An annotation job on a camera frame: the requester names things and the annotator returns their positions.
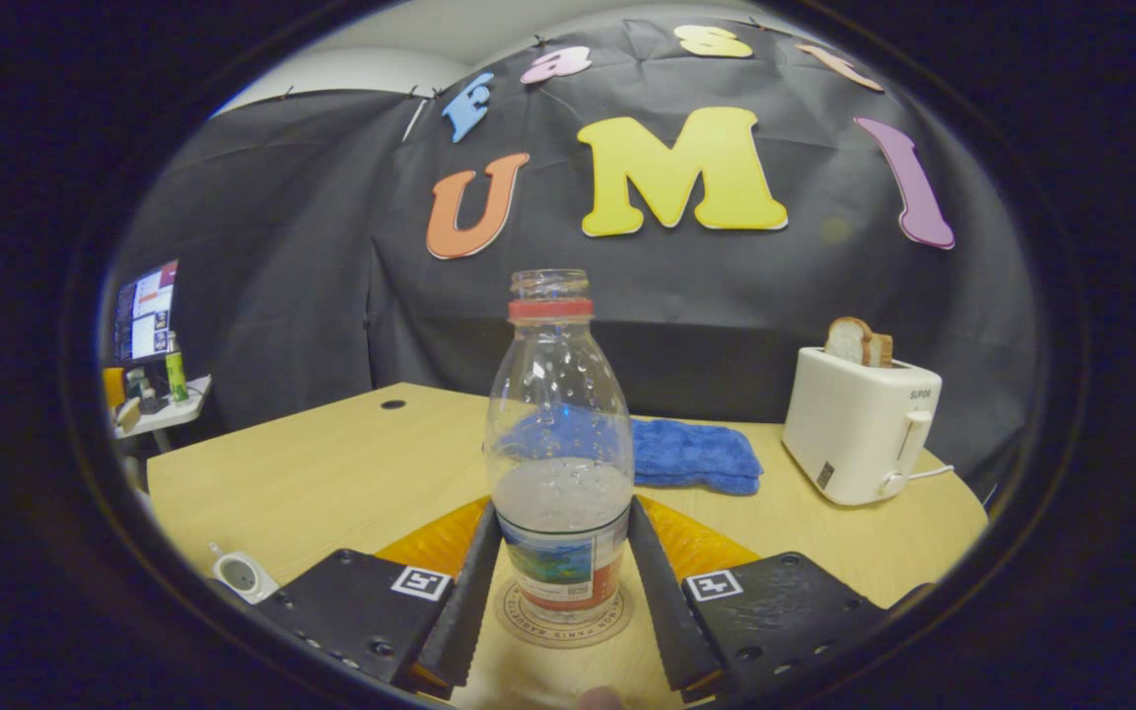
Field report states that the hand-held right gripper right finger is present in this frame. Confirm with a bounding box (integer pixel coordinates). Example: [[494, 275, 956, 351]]
[[627, 496, 892, 703]]

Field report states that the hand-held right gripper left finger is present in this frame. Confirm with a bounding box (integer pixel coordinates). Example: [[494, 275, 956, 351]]
[[252, 496, 503, 701]]

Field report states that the round brown coaster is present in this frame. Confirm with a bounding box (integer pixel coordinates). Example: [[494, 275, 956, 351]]
[[494, 577, 636, 650]]

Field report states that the clear plastic water bottle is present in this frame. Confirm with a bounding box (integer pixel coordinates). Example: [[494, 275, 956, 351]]
[[484, 269, 636, 624]]

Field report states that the green drink bottle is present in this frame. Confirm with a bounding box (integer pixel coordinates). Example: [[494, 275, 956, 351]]
[[165, 335, 190, 404]]

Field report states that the blue towel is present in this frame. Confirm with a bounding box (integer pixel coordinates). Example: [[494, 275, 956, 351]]
[[499, 405, 764, 496]]

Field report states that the white toaster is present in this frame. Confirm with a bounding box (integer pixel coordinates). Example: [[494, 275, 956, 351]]
[[782, 345, 944, 507]]

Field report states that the white side table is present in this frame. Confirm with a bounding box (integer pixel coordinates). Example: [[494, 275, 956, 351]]
[[112, 374, 214, 441]]

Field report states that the black backdrop cloth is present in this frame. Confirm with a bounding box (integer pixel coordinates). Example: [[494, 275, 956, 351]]
[[105, 12, 1037, 504]]

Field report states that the computer monitor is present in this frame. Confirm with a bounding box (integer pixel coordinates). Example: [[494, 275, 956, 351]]
[[113, 259, 180, 365]]

